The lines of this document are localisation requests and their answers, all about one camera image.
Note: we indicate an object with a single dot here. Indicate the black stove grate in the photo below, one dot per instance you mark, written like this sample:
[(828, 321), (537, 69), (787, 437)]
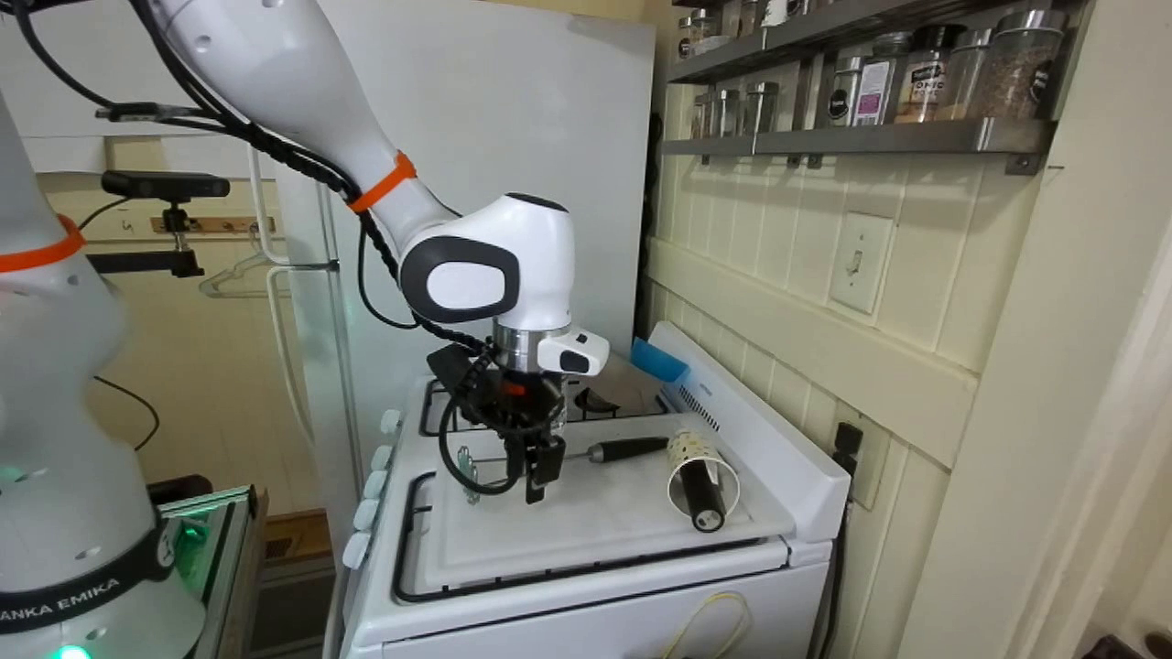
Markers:
[(427, 408)]

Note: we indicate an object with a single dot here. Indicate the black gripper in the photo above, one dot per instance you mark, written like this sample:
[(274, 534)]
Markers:
[(532, 408)]

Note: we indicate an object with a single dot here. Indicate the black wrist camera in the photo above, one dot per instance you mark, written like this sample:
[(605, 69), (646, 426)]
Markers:
[(460, 379)]

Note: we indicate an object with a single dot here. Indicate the white plastic cutting board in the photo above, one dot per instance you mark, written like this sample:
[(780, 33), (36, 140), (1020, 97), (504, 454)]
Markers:
[(609, 523)]

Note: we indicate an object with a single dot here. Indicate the wall outlet with black plug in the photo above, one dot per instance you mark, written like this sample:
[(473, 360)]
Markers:
[(848, 441)]

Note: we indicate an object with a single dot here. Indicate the white refrigerator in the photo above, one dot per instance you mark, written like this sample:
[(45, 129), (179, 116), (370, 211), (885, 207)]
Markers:
[(489, 111)]

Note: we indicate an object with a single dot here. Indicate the white labelled spice jar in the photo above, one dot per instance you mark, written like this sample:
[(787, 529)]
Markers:
[(871, 92)]

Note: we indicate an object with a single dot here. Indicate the metal robot cart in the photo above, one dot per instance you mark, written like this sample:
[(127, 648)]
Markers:
[(220, 534)]

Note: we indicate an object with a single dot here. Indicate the metal wall spice rack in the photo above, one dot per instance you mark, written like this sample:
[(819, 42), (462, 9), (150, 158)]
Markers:
[(856, 138)]

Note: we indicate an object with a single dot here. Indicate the black camera on stand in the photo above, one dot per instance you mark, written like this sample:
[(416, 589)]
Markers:
[(167, 185)]

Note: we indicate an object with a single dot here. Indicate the speckled paper cup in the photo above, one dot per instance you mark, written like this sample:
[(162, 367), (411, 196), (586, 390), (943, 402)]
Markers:
[(697, 451)]

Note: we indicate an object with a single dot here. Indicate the large glass spice jar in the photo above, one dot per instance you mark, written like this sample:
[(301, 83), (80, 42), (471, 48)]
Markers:
[(1020, 66)]

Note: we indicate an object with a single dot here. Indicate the cream wall light switch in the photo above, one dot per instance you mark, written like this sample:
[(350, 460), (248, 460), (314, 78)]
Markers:
[(860, 260)]

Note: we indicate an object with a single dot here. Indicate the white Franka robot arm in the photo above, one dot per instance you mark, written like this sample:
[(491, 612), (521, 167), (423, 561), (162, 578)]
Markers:
[(515, 243)]

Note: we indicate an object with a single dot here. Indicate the dark spice jar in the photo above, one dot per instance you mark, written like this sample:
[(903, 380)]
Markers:
[(933, 78)]

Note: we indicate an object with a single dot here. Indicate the white gas stove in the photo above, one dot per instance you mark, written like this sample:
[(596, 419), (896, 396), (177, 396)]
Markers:
[(586, 622)]

